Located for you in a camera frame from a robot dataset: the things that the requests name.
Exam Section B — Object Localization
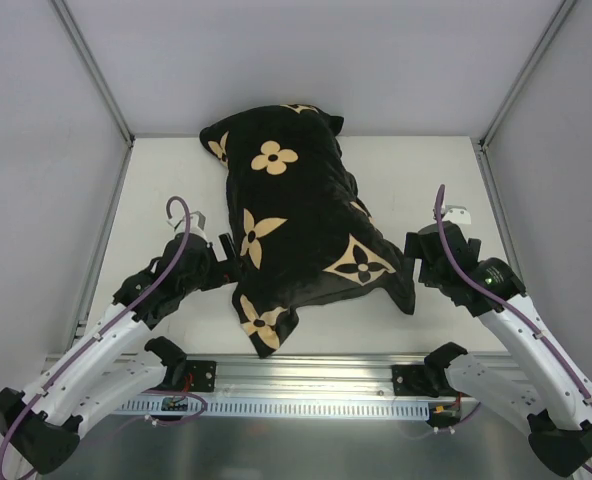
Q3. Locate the black floral plush pillowcase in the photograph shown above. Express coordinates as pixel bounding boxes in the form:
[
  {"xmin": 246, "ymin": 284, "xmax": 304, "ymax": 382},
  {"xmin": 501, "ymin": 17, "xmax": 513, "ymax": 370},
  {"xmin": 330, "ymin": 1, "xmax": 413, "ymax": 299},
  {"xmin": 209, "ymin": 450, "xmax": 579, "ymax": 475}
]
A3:
[{"xmin": 199, "ymin": 104, "xmax": 415, "ymax": 358}]

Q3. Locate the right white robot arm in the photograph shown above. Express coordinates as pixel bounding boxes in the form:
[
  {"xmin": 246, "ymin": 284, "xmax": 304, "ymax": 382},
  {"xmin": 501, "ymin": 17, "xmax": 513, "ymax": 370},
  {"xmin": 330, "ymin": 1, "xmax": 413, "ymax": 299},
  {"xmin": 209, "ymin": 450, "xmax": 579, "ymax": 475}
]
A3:
[{"xmin": 394, "ymin": 221, "xmax": 592, "ymax": 477}]

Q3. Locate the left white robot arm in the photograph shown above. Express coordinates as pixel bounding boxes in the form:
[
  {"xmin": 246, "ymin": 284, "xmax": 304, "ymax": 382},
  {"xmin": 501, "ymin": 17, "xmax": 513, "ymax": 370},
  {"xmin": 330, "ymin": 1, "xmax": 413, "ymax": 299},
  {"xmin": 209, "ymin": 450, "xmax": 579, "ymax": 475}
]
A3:
[{"xmin": 0, "ymin": 231, "xmax": 240, "ymax": 478}]

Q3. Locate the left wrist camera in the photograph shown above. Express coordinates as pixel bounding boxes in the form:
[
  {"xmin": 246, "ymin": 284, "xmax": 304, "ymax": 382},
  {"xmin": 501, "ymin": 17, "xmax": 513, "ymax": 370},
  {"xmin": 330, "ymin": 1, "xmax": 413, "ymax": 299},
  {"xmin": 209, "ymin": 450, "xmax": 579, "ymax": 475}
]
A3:
[{"xmin": 167, "ymin": 211, "xmax": 208, "ymax": 241}]

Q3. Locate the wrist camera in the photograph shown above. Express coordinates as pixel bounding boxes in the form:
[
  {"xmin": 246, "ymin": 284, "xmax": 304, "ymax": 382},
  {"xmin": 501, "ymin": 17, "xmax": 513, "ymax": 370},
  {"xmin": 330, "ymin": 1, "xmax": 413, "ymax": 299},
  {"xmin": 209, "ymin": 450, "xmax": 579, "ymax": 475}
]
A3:
[
  {"xmin": 433, "ymin": 203, "xmax": 472, "ymax": 225},
  {"xmin": 167, "ymin": 211, "xmax": 208, "ymax": 241}
]

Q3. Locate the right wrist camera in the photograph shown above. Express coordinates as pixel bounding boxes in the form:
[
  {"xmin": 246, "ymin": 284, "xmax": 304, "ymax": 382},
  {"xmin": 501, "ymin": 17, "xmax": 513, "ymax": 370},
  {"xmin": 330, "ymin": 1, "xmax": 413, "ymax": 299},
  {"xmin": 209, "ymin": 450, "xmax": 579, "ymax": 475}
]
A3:
[{"xmin": 433, "ymin": 203, "xmax": 472, "ymax": 225}]

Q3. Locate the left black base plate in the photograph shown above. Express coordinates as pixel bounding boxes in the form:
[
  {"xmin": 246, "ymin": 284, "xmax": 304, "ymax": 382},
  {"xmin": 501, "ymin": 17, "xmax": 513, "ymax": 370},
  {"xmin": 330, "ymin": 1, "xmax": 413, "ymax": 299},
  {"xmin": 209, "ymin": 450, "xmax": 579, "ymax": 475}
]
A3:
[{"xmin": 163, "ymin": 360, "xmax": 217, "ymax": 393}]

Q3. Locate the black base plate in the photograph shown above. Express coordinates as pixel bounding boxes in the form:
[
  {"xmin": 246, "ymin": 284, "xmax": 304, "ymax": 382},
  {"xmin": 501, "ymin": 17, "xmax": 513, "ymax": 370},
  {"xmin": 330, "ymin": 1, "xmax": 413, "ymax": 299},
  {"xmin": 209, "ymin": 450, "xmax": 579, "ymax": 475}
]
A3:
[
  {"xmin": 391, "ymin": 365, "xmax": 440, "ymax": 398},
  {"xmin": 163, "ymin": 360, "xmax": 217, "ymax": 393}
]

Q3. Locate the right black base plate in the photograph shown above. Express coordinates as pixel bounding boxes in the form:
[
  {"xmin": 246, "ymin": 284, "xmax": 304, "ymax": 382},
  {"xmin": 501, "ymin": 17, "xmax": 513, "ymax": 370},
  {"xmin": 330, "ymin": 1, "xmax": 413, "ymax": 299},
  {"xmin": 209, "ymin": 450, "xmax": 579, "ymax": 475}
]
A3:
[{"xmin": 391, "ymin": 365, "xmax": 440, "ymax": 398}]

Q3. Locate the aluminium mounting rail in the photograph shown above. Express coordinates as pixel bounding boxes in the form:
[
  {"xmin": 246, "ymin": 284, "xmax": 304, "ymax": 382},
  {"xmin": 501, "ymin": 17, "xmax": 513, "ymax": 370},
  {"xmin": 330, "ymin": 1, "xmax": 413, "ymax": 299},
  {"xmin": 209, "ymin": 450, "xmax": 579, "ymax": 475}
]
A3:
[{"xmin": 40, "ymin": 352, "xmax": 525, "ymax": 401}]

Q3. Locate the slotted cable duct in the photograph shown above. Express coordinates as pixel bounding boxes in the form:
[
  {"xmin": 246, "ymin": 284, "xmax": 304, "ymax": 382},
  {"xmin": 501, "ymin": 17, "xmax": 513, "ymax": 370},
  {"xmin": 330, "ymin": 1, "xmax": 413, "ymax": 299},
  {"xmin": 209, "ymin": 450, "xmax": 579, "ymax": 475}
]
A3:
[{"xmin": 116, "ymin": 395, "xmax": 430, "ymax": 421}]

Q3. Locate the left thin purple wire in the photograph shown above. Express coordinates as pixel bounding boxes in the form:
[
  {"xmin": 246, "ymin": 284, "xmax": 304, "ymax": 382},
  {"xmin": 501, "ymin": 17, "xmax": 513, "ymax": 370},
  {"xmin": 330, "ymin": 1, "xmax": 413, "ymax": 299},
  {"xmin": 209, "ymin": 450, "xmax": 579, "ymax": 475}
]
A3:
[{"xmin": 80, "ymin": 389, "xmax": 208, "ymax": 446}]

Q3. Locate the thin purple wire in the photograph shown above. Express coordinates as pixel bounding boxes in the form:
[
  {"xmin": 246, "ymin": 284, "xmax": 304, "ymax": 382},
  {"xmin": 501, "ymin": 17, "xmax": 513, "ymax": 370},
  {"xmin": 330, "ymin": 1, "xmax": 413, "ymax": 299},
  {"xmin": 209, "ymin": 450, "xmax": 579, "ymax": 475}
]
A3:
[
  {"xmin": 80, "ymin": 389, "xmax": 208, "ymax": 446},
  {"xmin": 395, "ymin": 394, "xmax": 483, "ymax": 441}
]

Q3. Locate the right thin purple wire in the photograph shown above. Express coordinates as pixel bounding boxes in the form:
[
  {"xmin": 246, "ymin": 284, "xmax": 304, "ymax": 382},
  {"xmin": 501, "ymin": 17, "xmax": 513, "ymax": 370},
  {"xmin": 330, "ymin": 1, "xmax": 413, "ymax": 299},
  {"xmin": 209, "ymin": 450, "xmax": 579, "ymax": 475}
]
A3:
[{"xmin": 395, "ymin": 394, "xmax": 483, "ymax": 441}]

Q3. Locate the right aluminium frame post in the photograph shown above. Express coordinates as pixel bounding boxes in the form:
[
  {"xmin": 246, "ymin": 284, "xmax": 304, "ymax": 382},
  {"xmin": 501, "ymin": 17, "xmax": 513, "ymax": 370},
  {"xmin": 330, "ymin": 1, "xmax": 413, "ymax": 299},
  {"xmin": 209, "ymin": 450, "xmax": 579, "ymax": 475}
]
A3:
[{"xmin": 477, "ymin": 0, "xmax": 578, "ymax": 151}]

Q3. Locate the aluminium frame post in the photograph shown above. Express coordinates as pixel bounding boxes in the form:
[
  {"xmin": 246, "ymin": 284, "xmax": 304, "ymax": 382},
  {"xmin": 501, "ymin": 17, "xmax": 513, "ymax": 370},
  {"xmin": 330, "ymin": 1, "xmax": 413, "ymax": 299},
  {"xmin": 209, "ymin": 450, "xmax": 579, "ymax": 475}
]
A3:
[
  {"xmin": 477, "ymin": 0, "xmax": 578, "ymax": 151},
  {"xmin": 48, "ymin": 0, "xmax": 135, "ymax": 147}
]

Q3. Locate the left aluminium frame post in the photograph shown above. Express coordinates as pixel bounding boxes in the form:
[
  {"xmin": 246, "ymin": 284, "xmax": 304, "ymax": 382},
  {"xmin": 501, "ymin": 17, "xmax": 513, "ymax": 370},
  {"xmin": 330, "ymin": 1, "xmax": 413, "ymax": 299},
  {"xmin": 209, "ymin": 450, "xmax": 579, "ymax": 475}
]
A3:
[{"xmin": 48, "ymin": 0, "xmax": 135, "ymax": 147}]

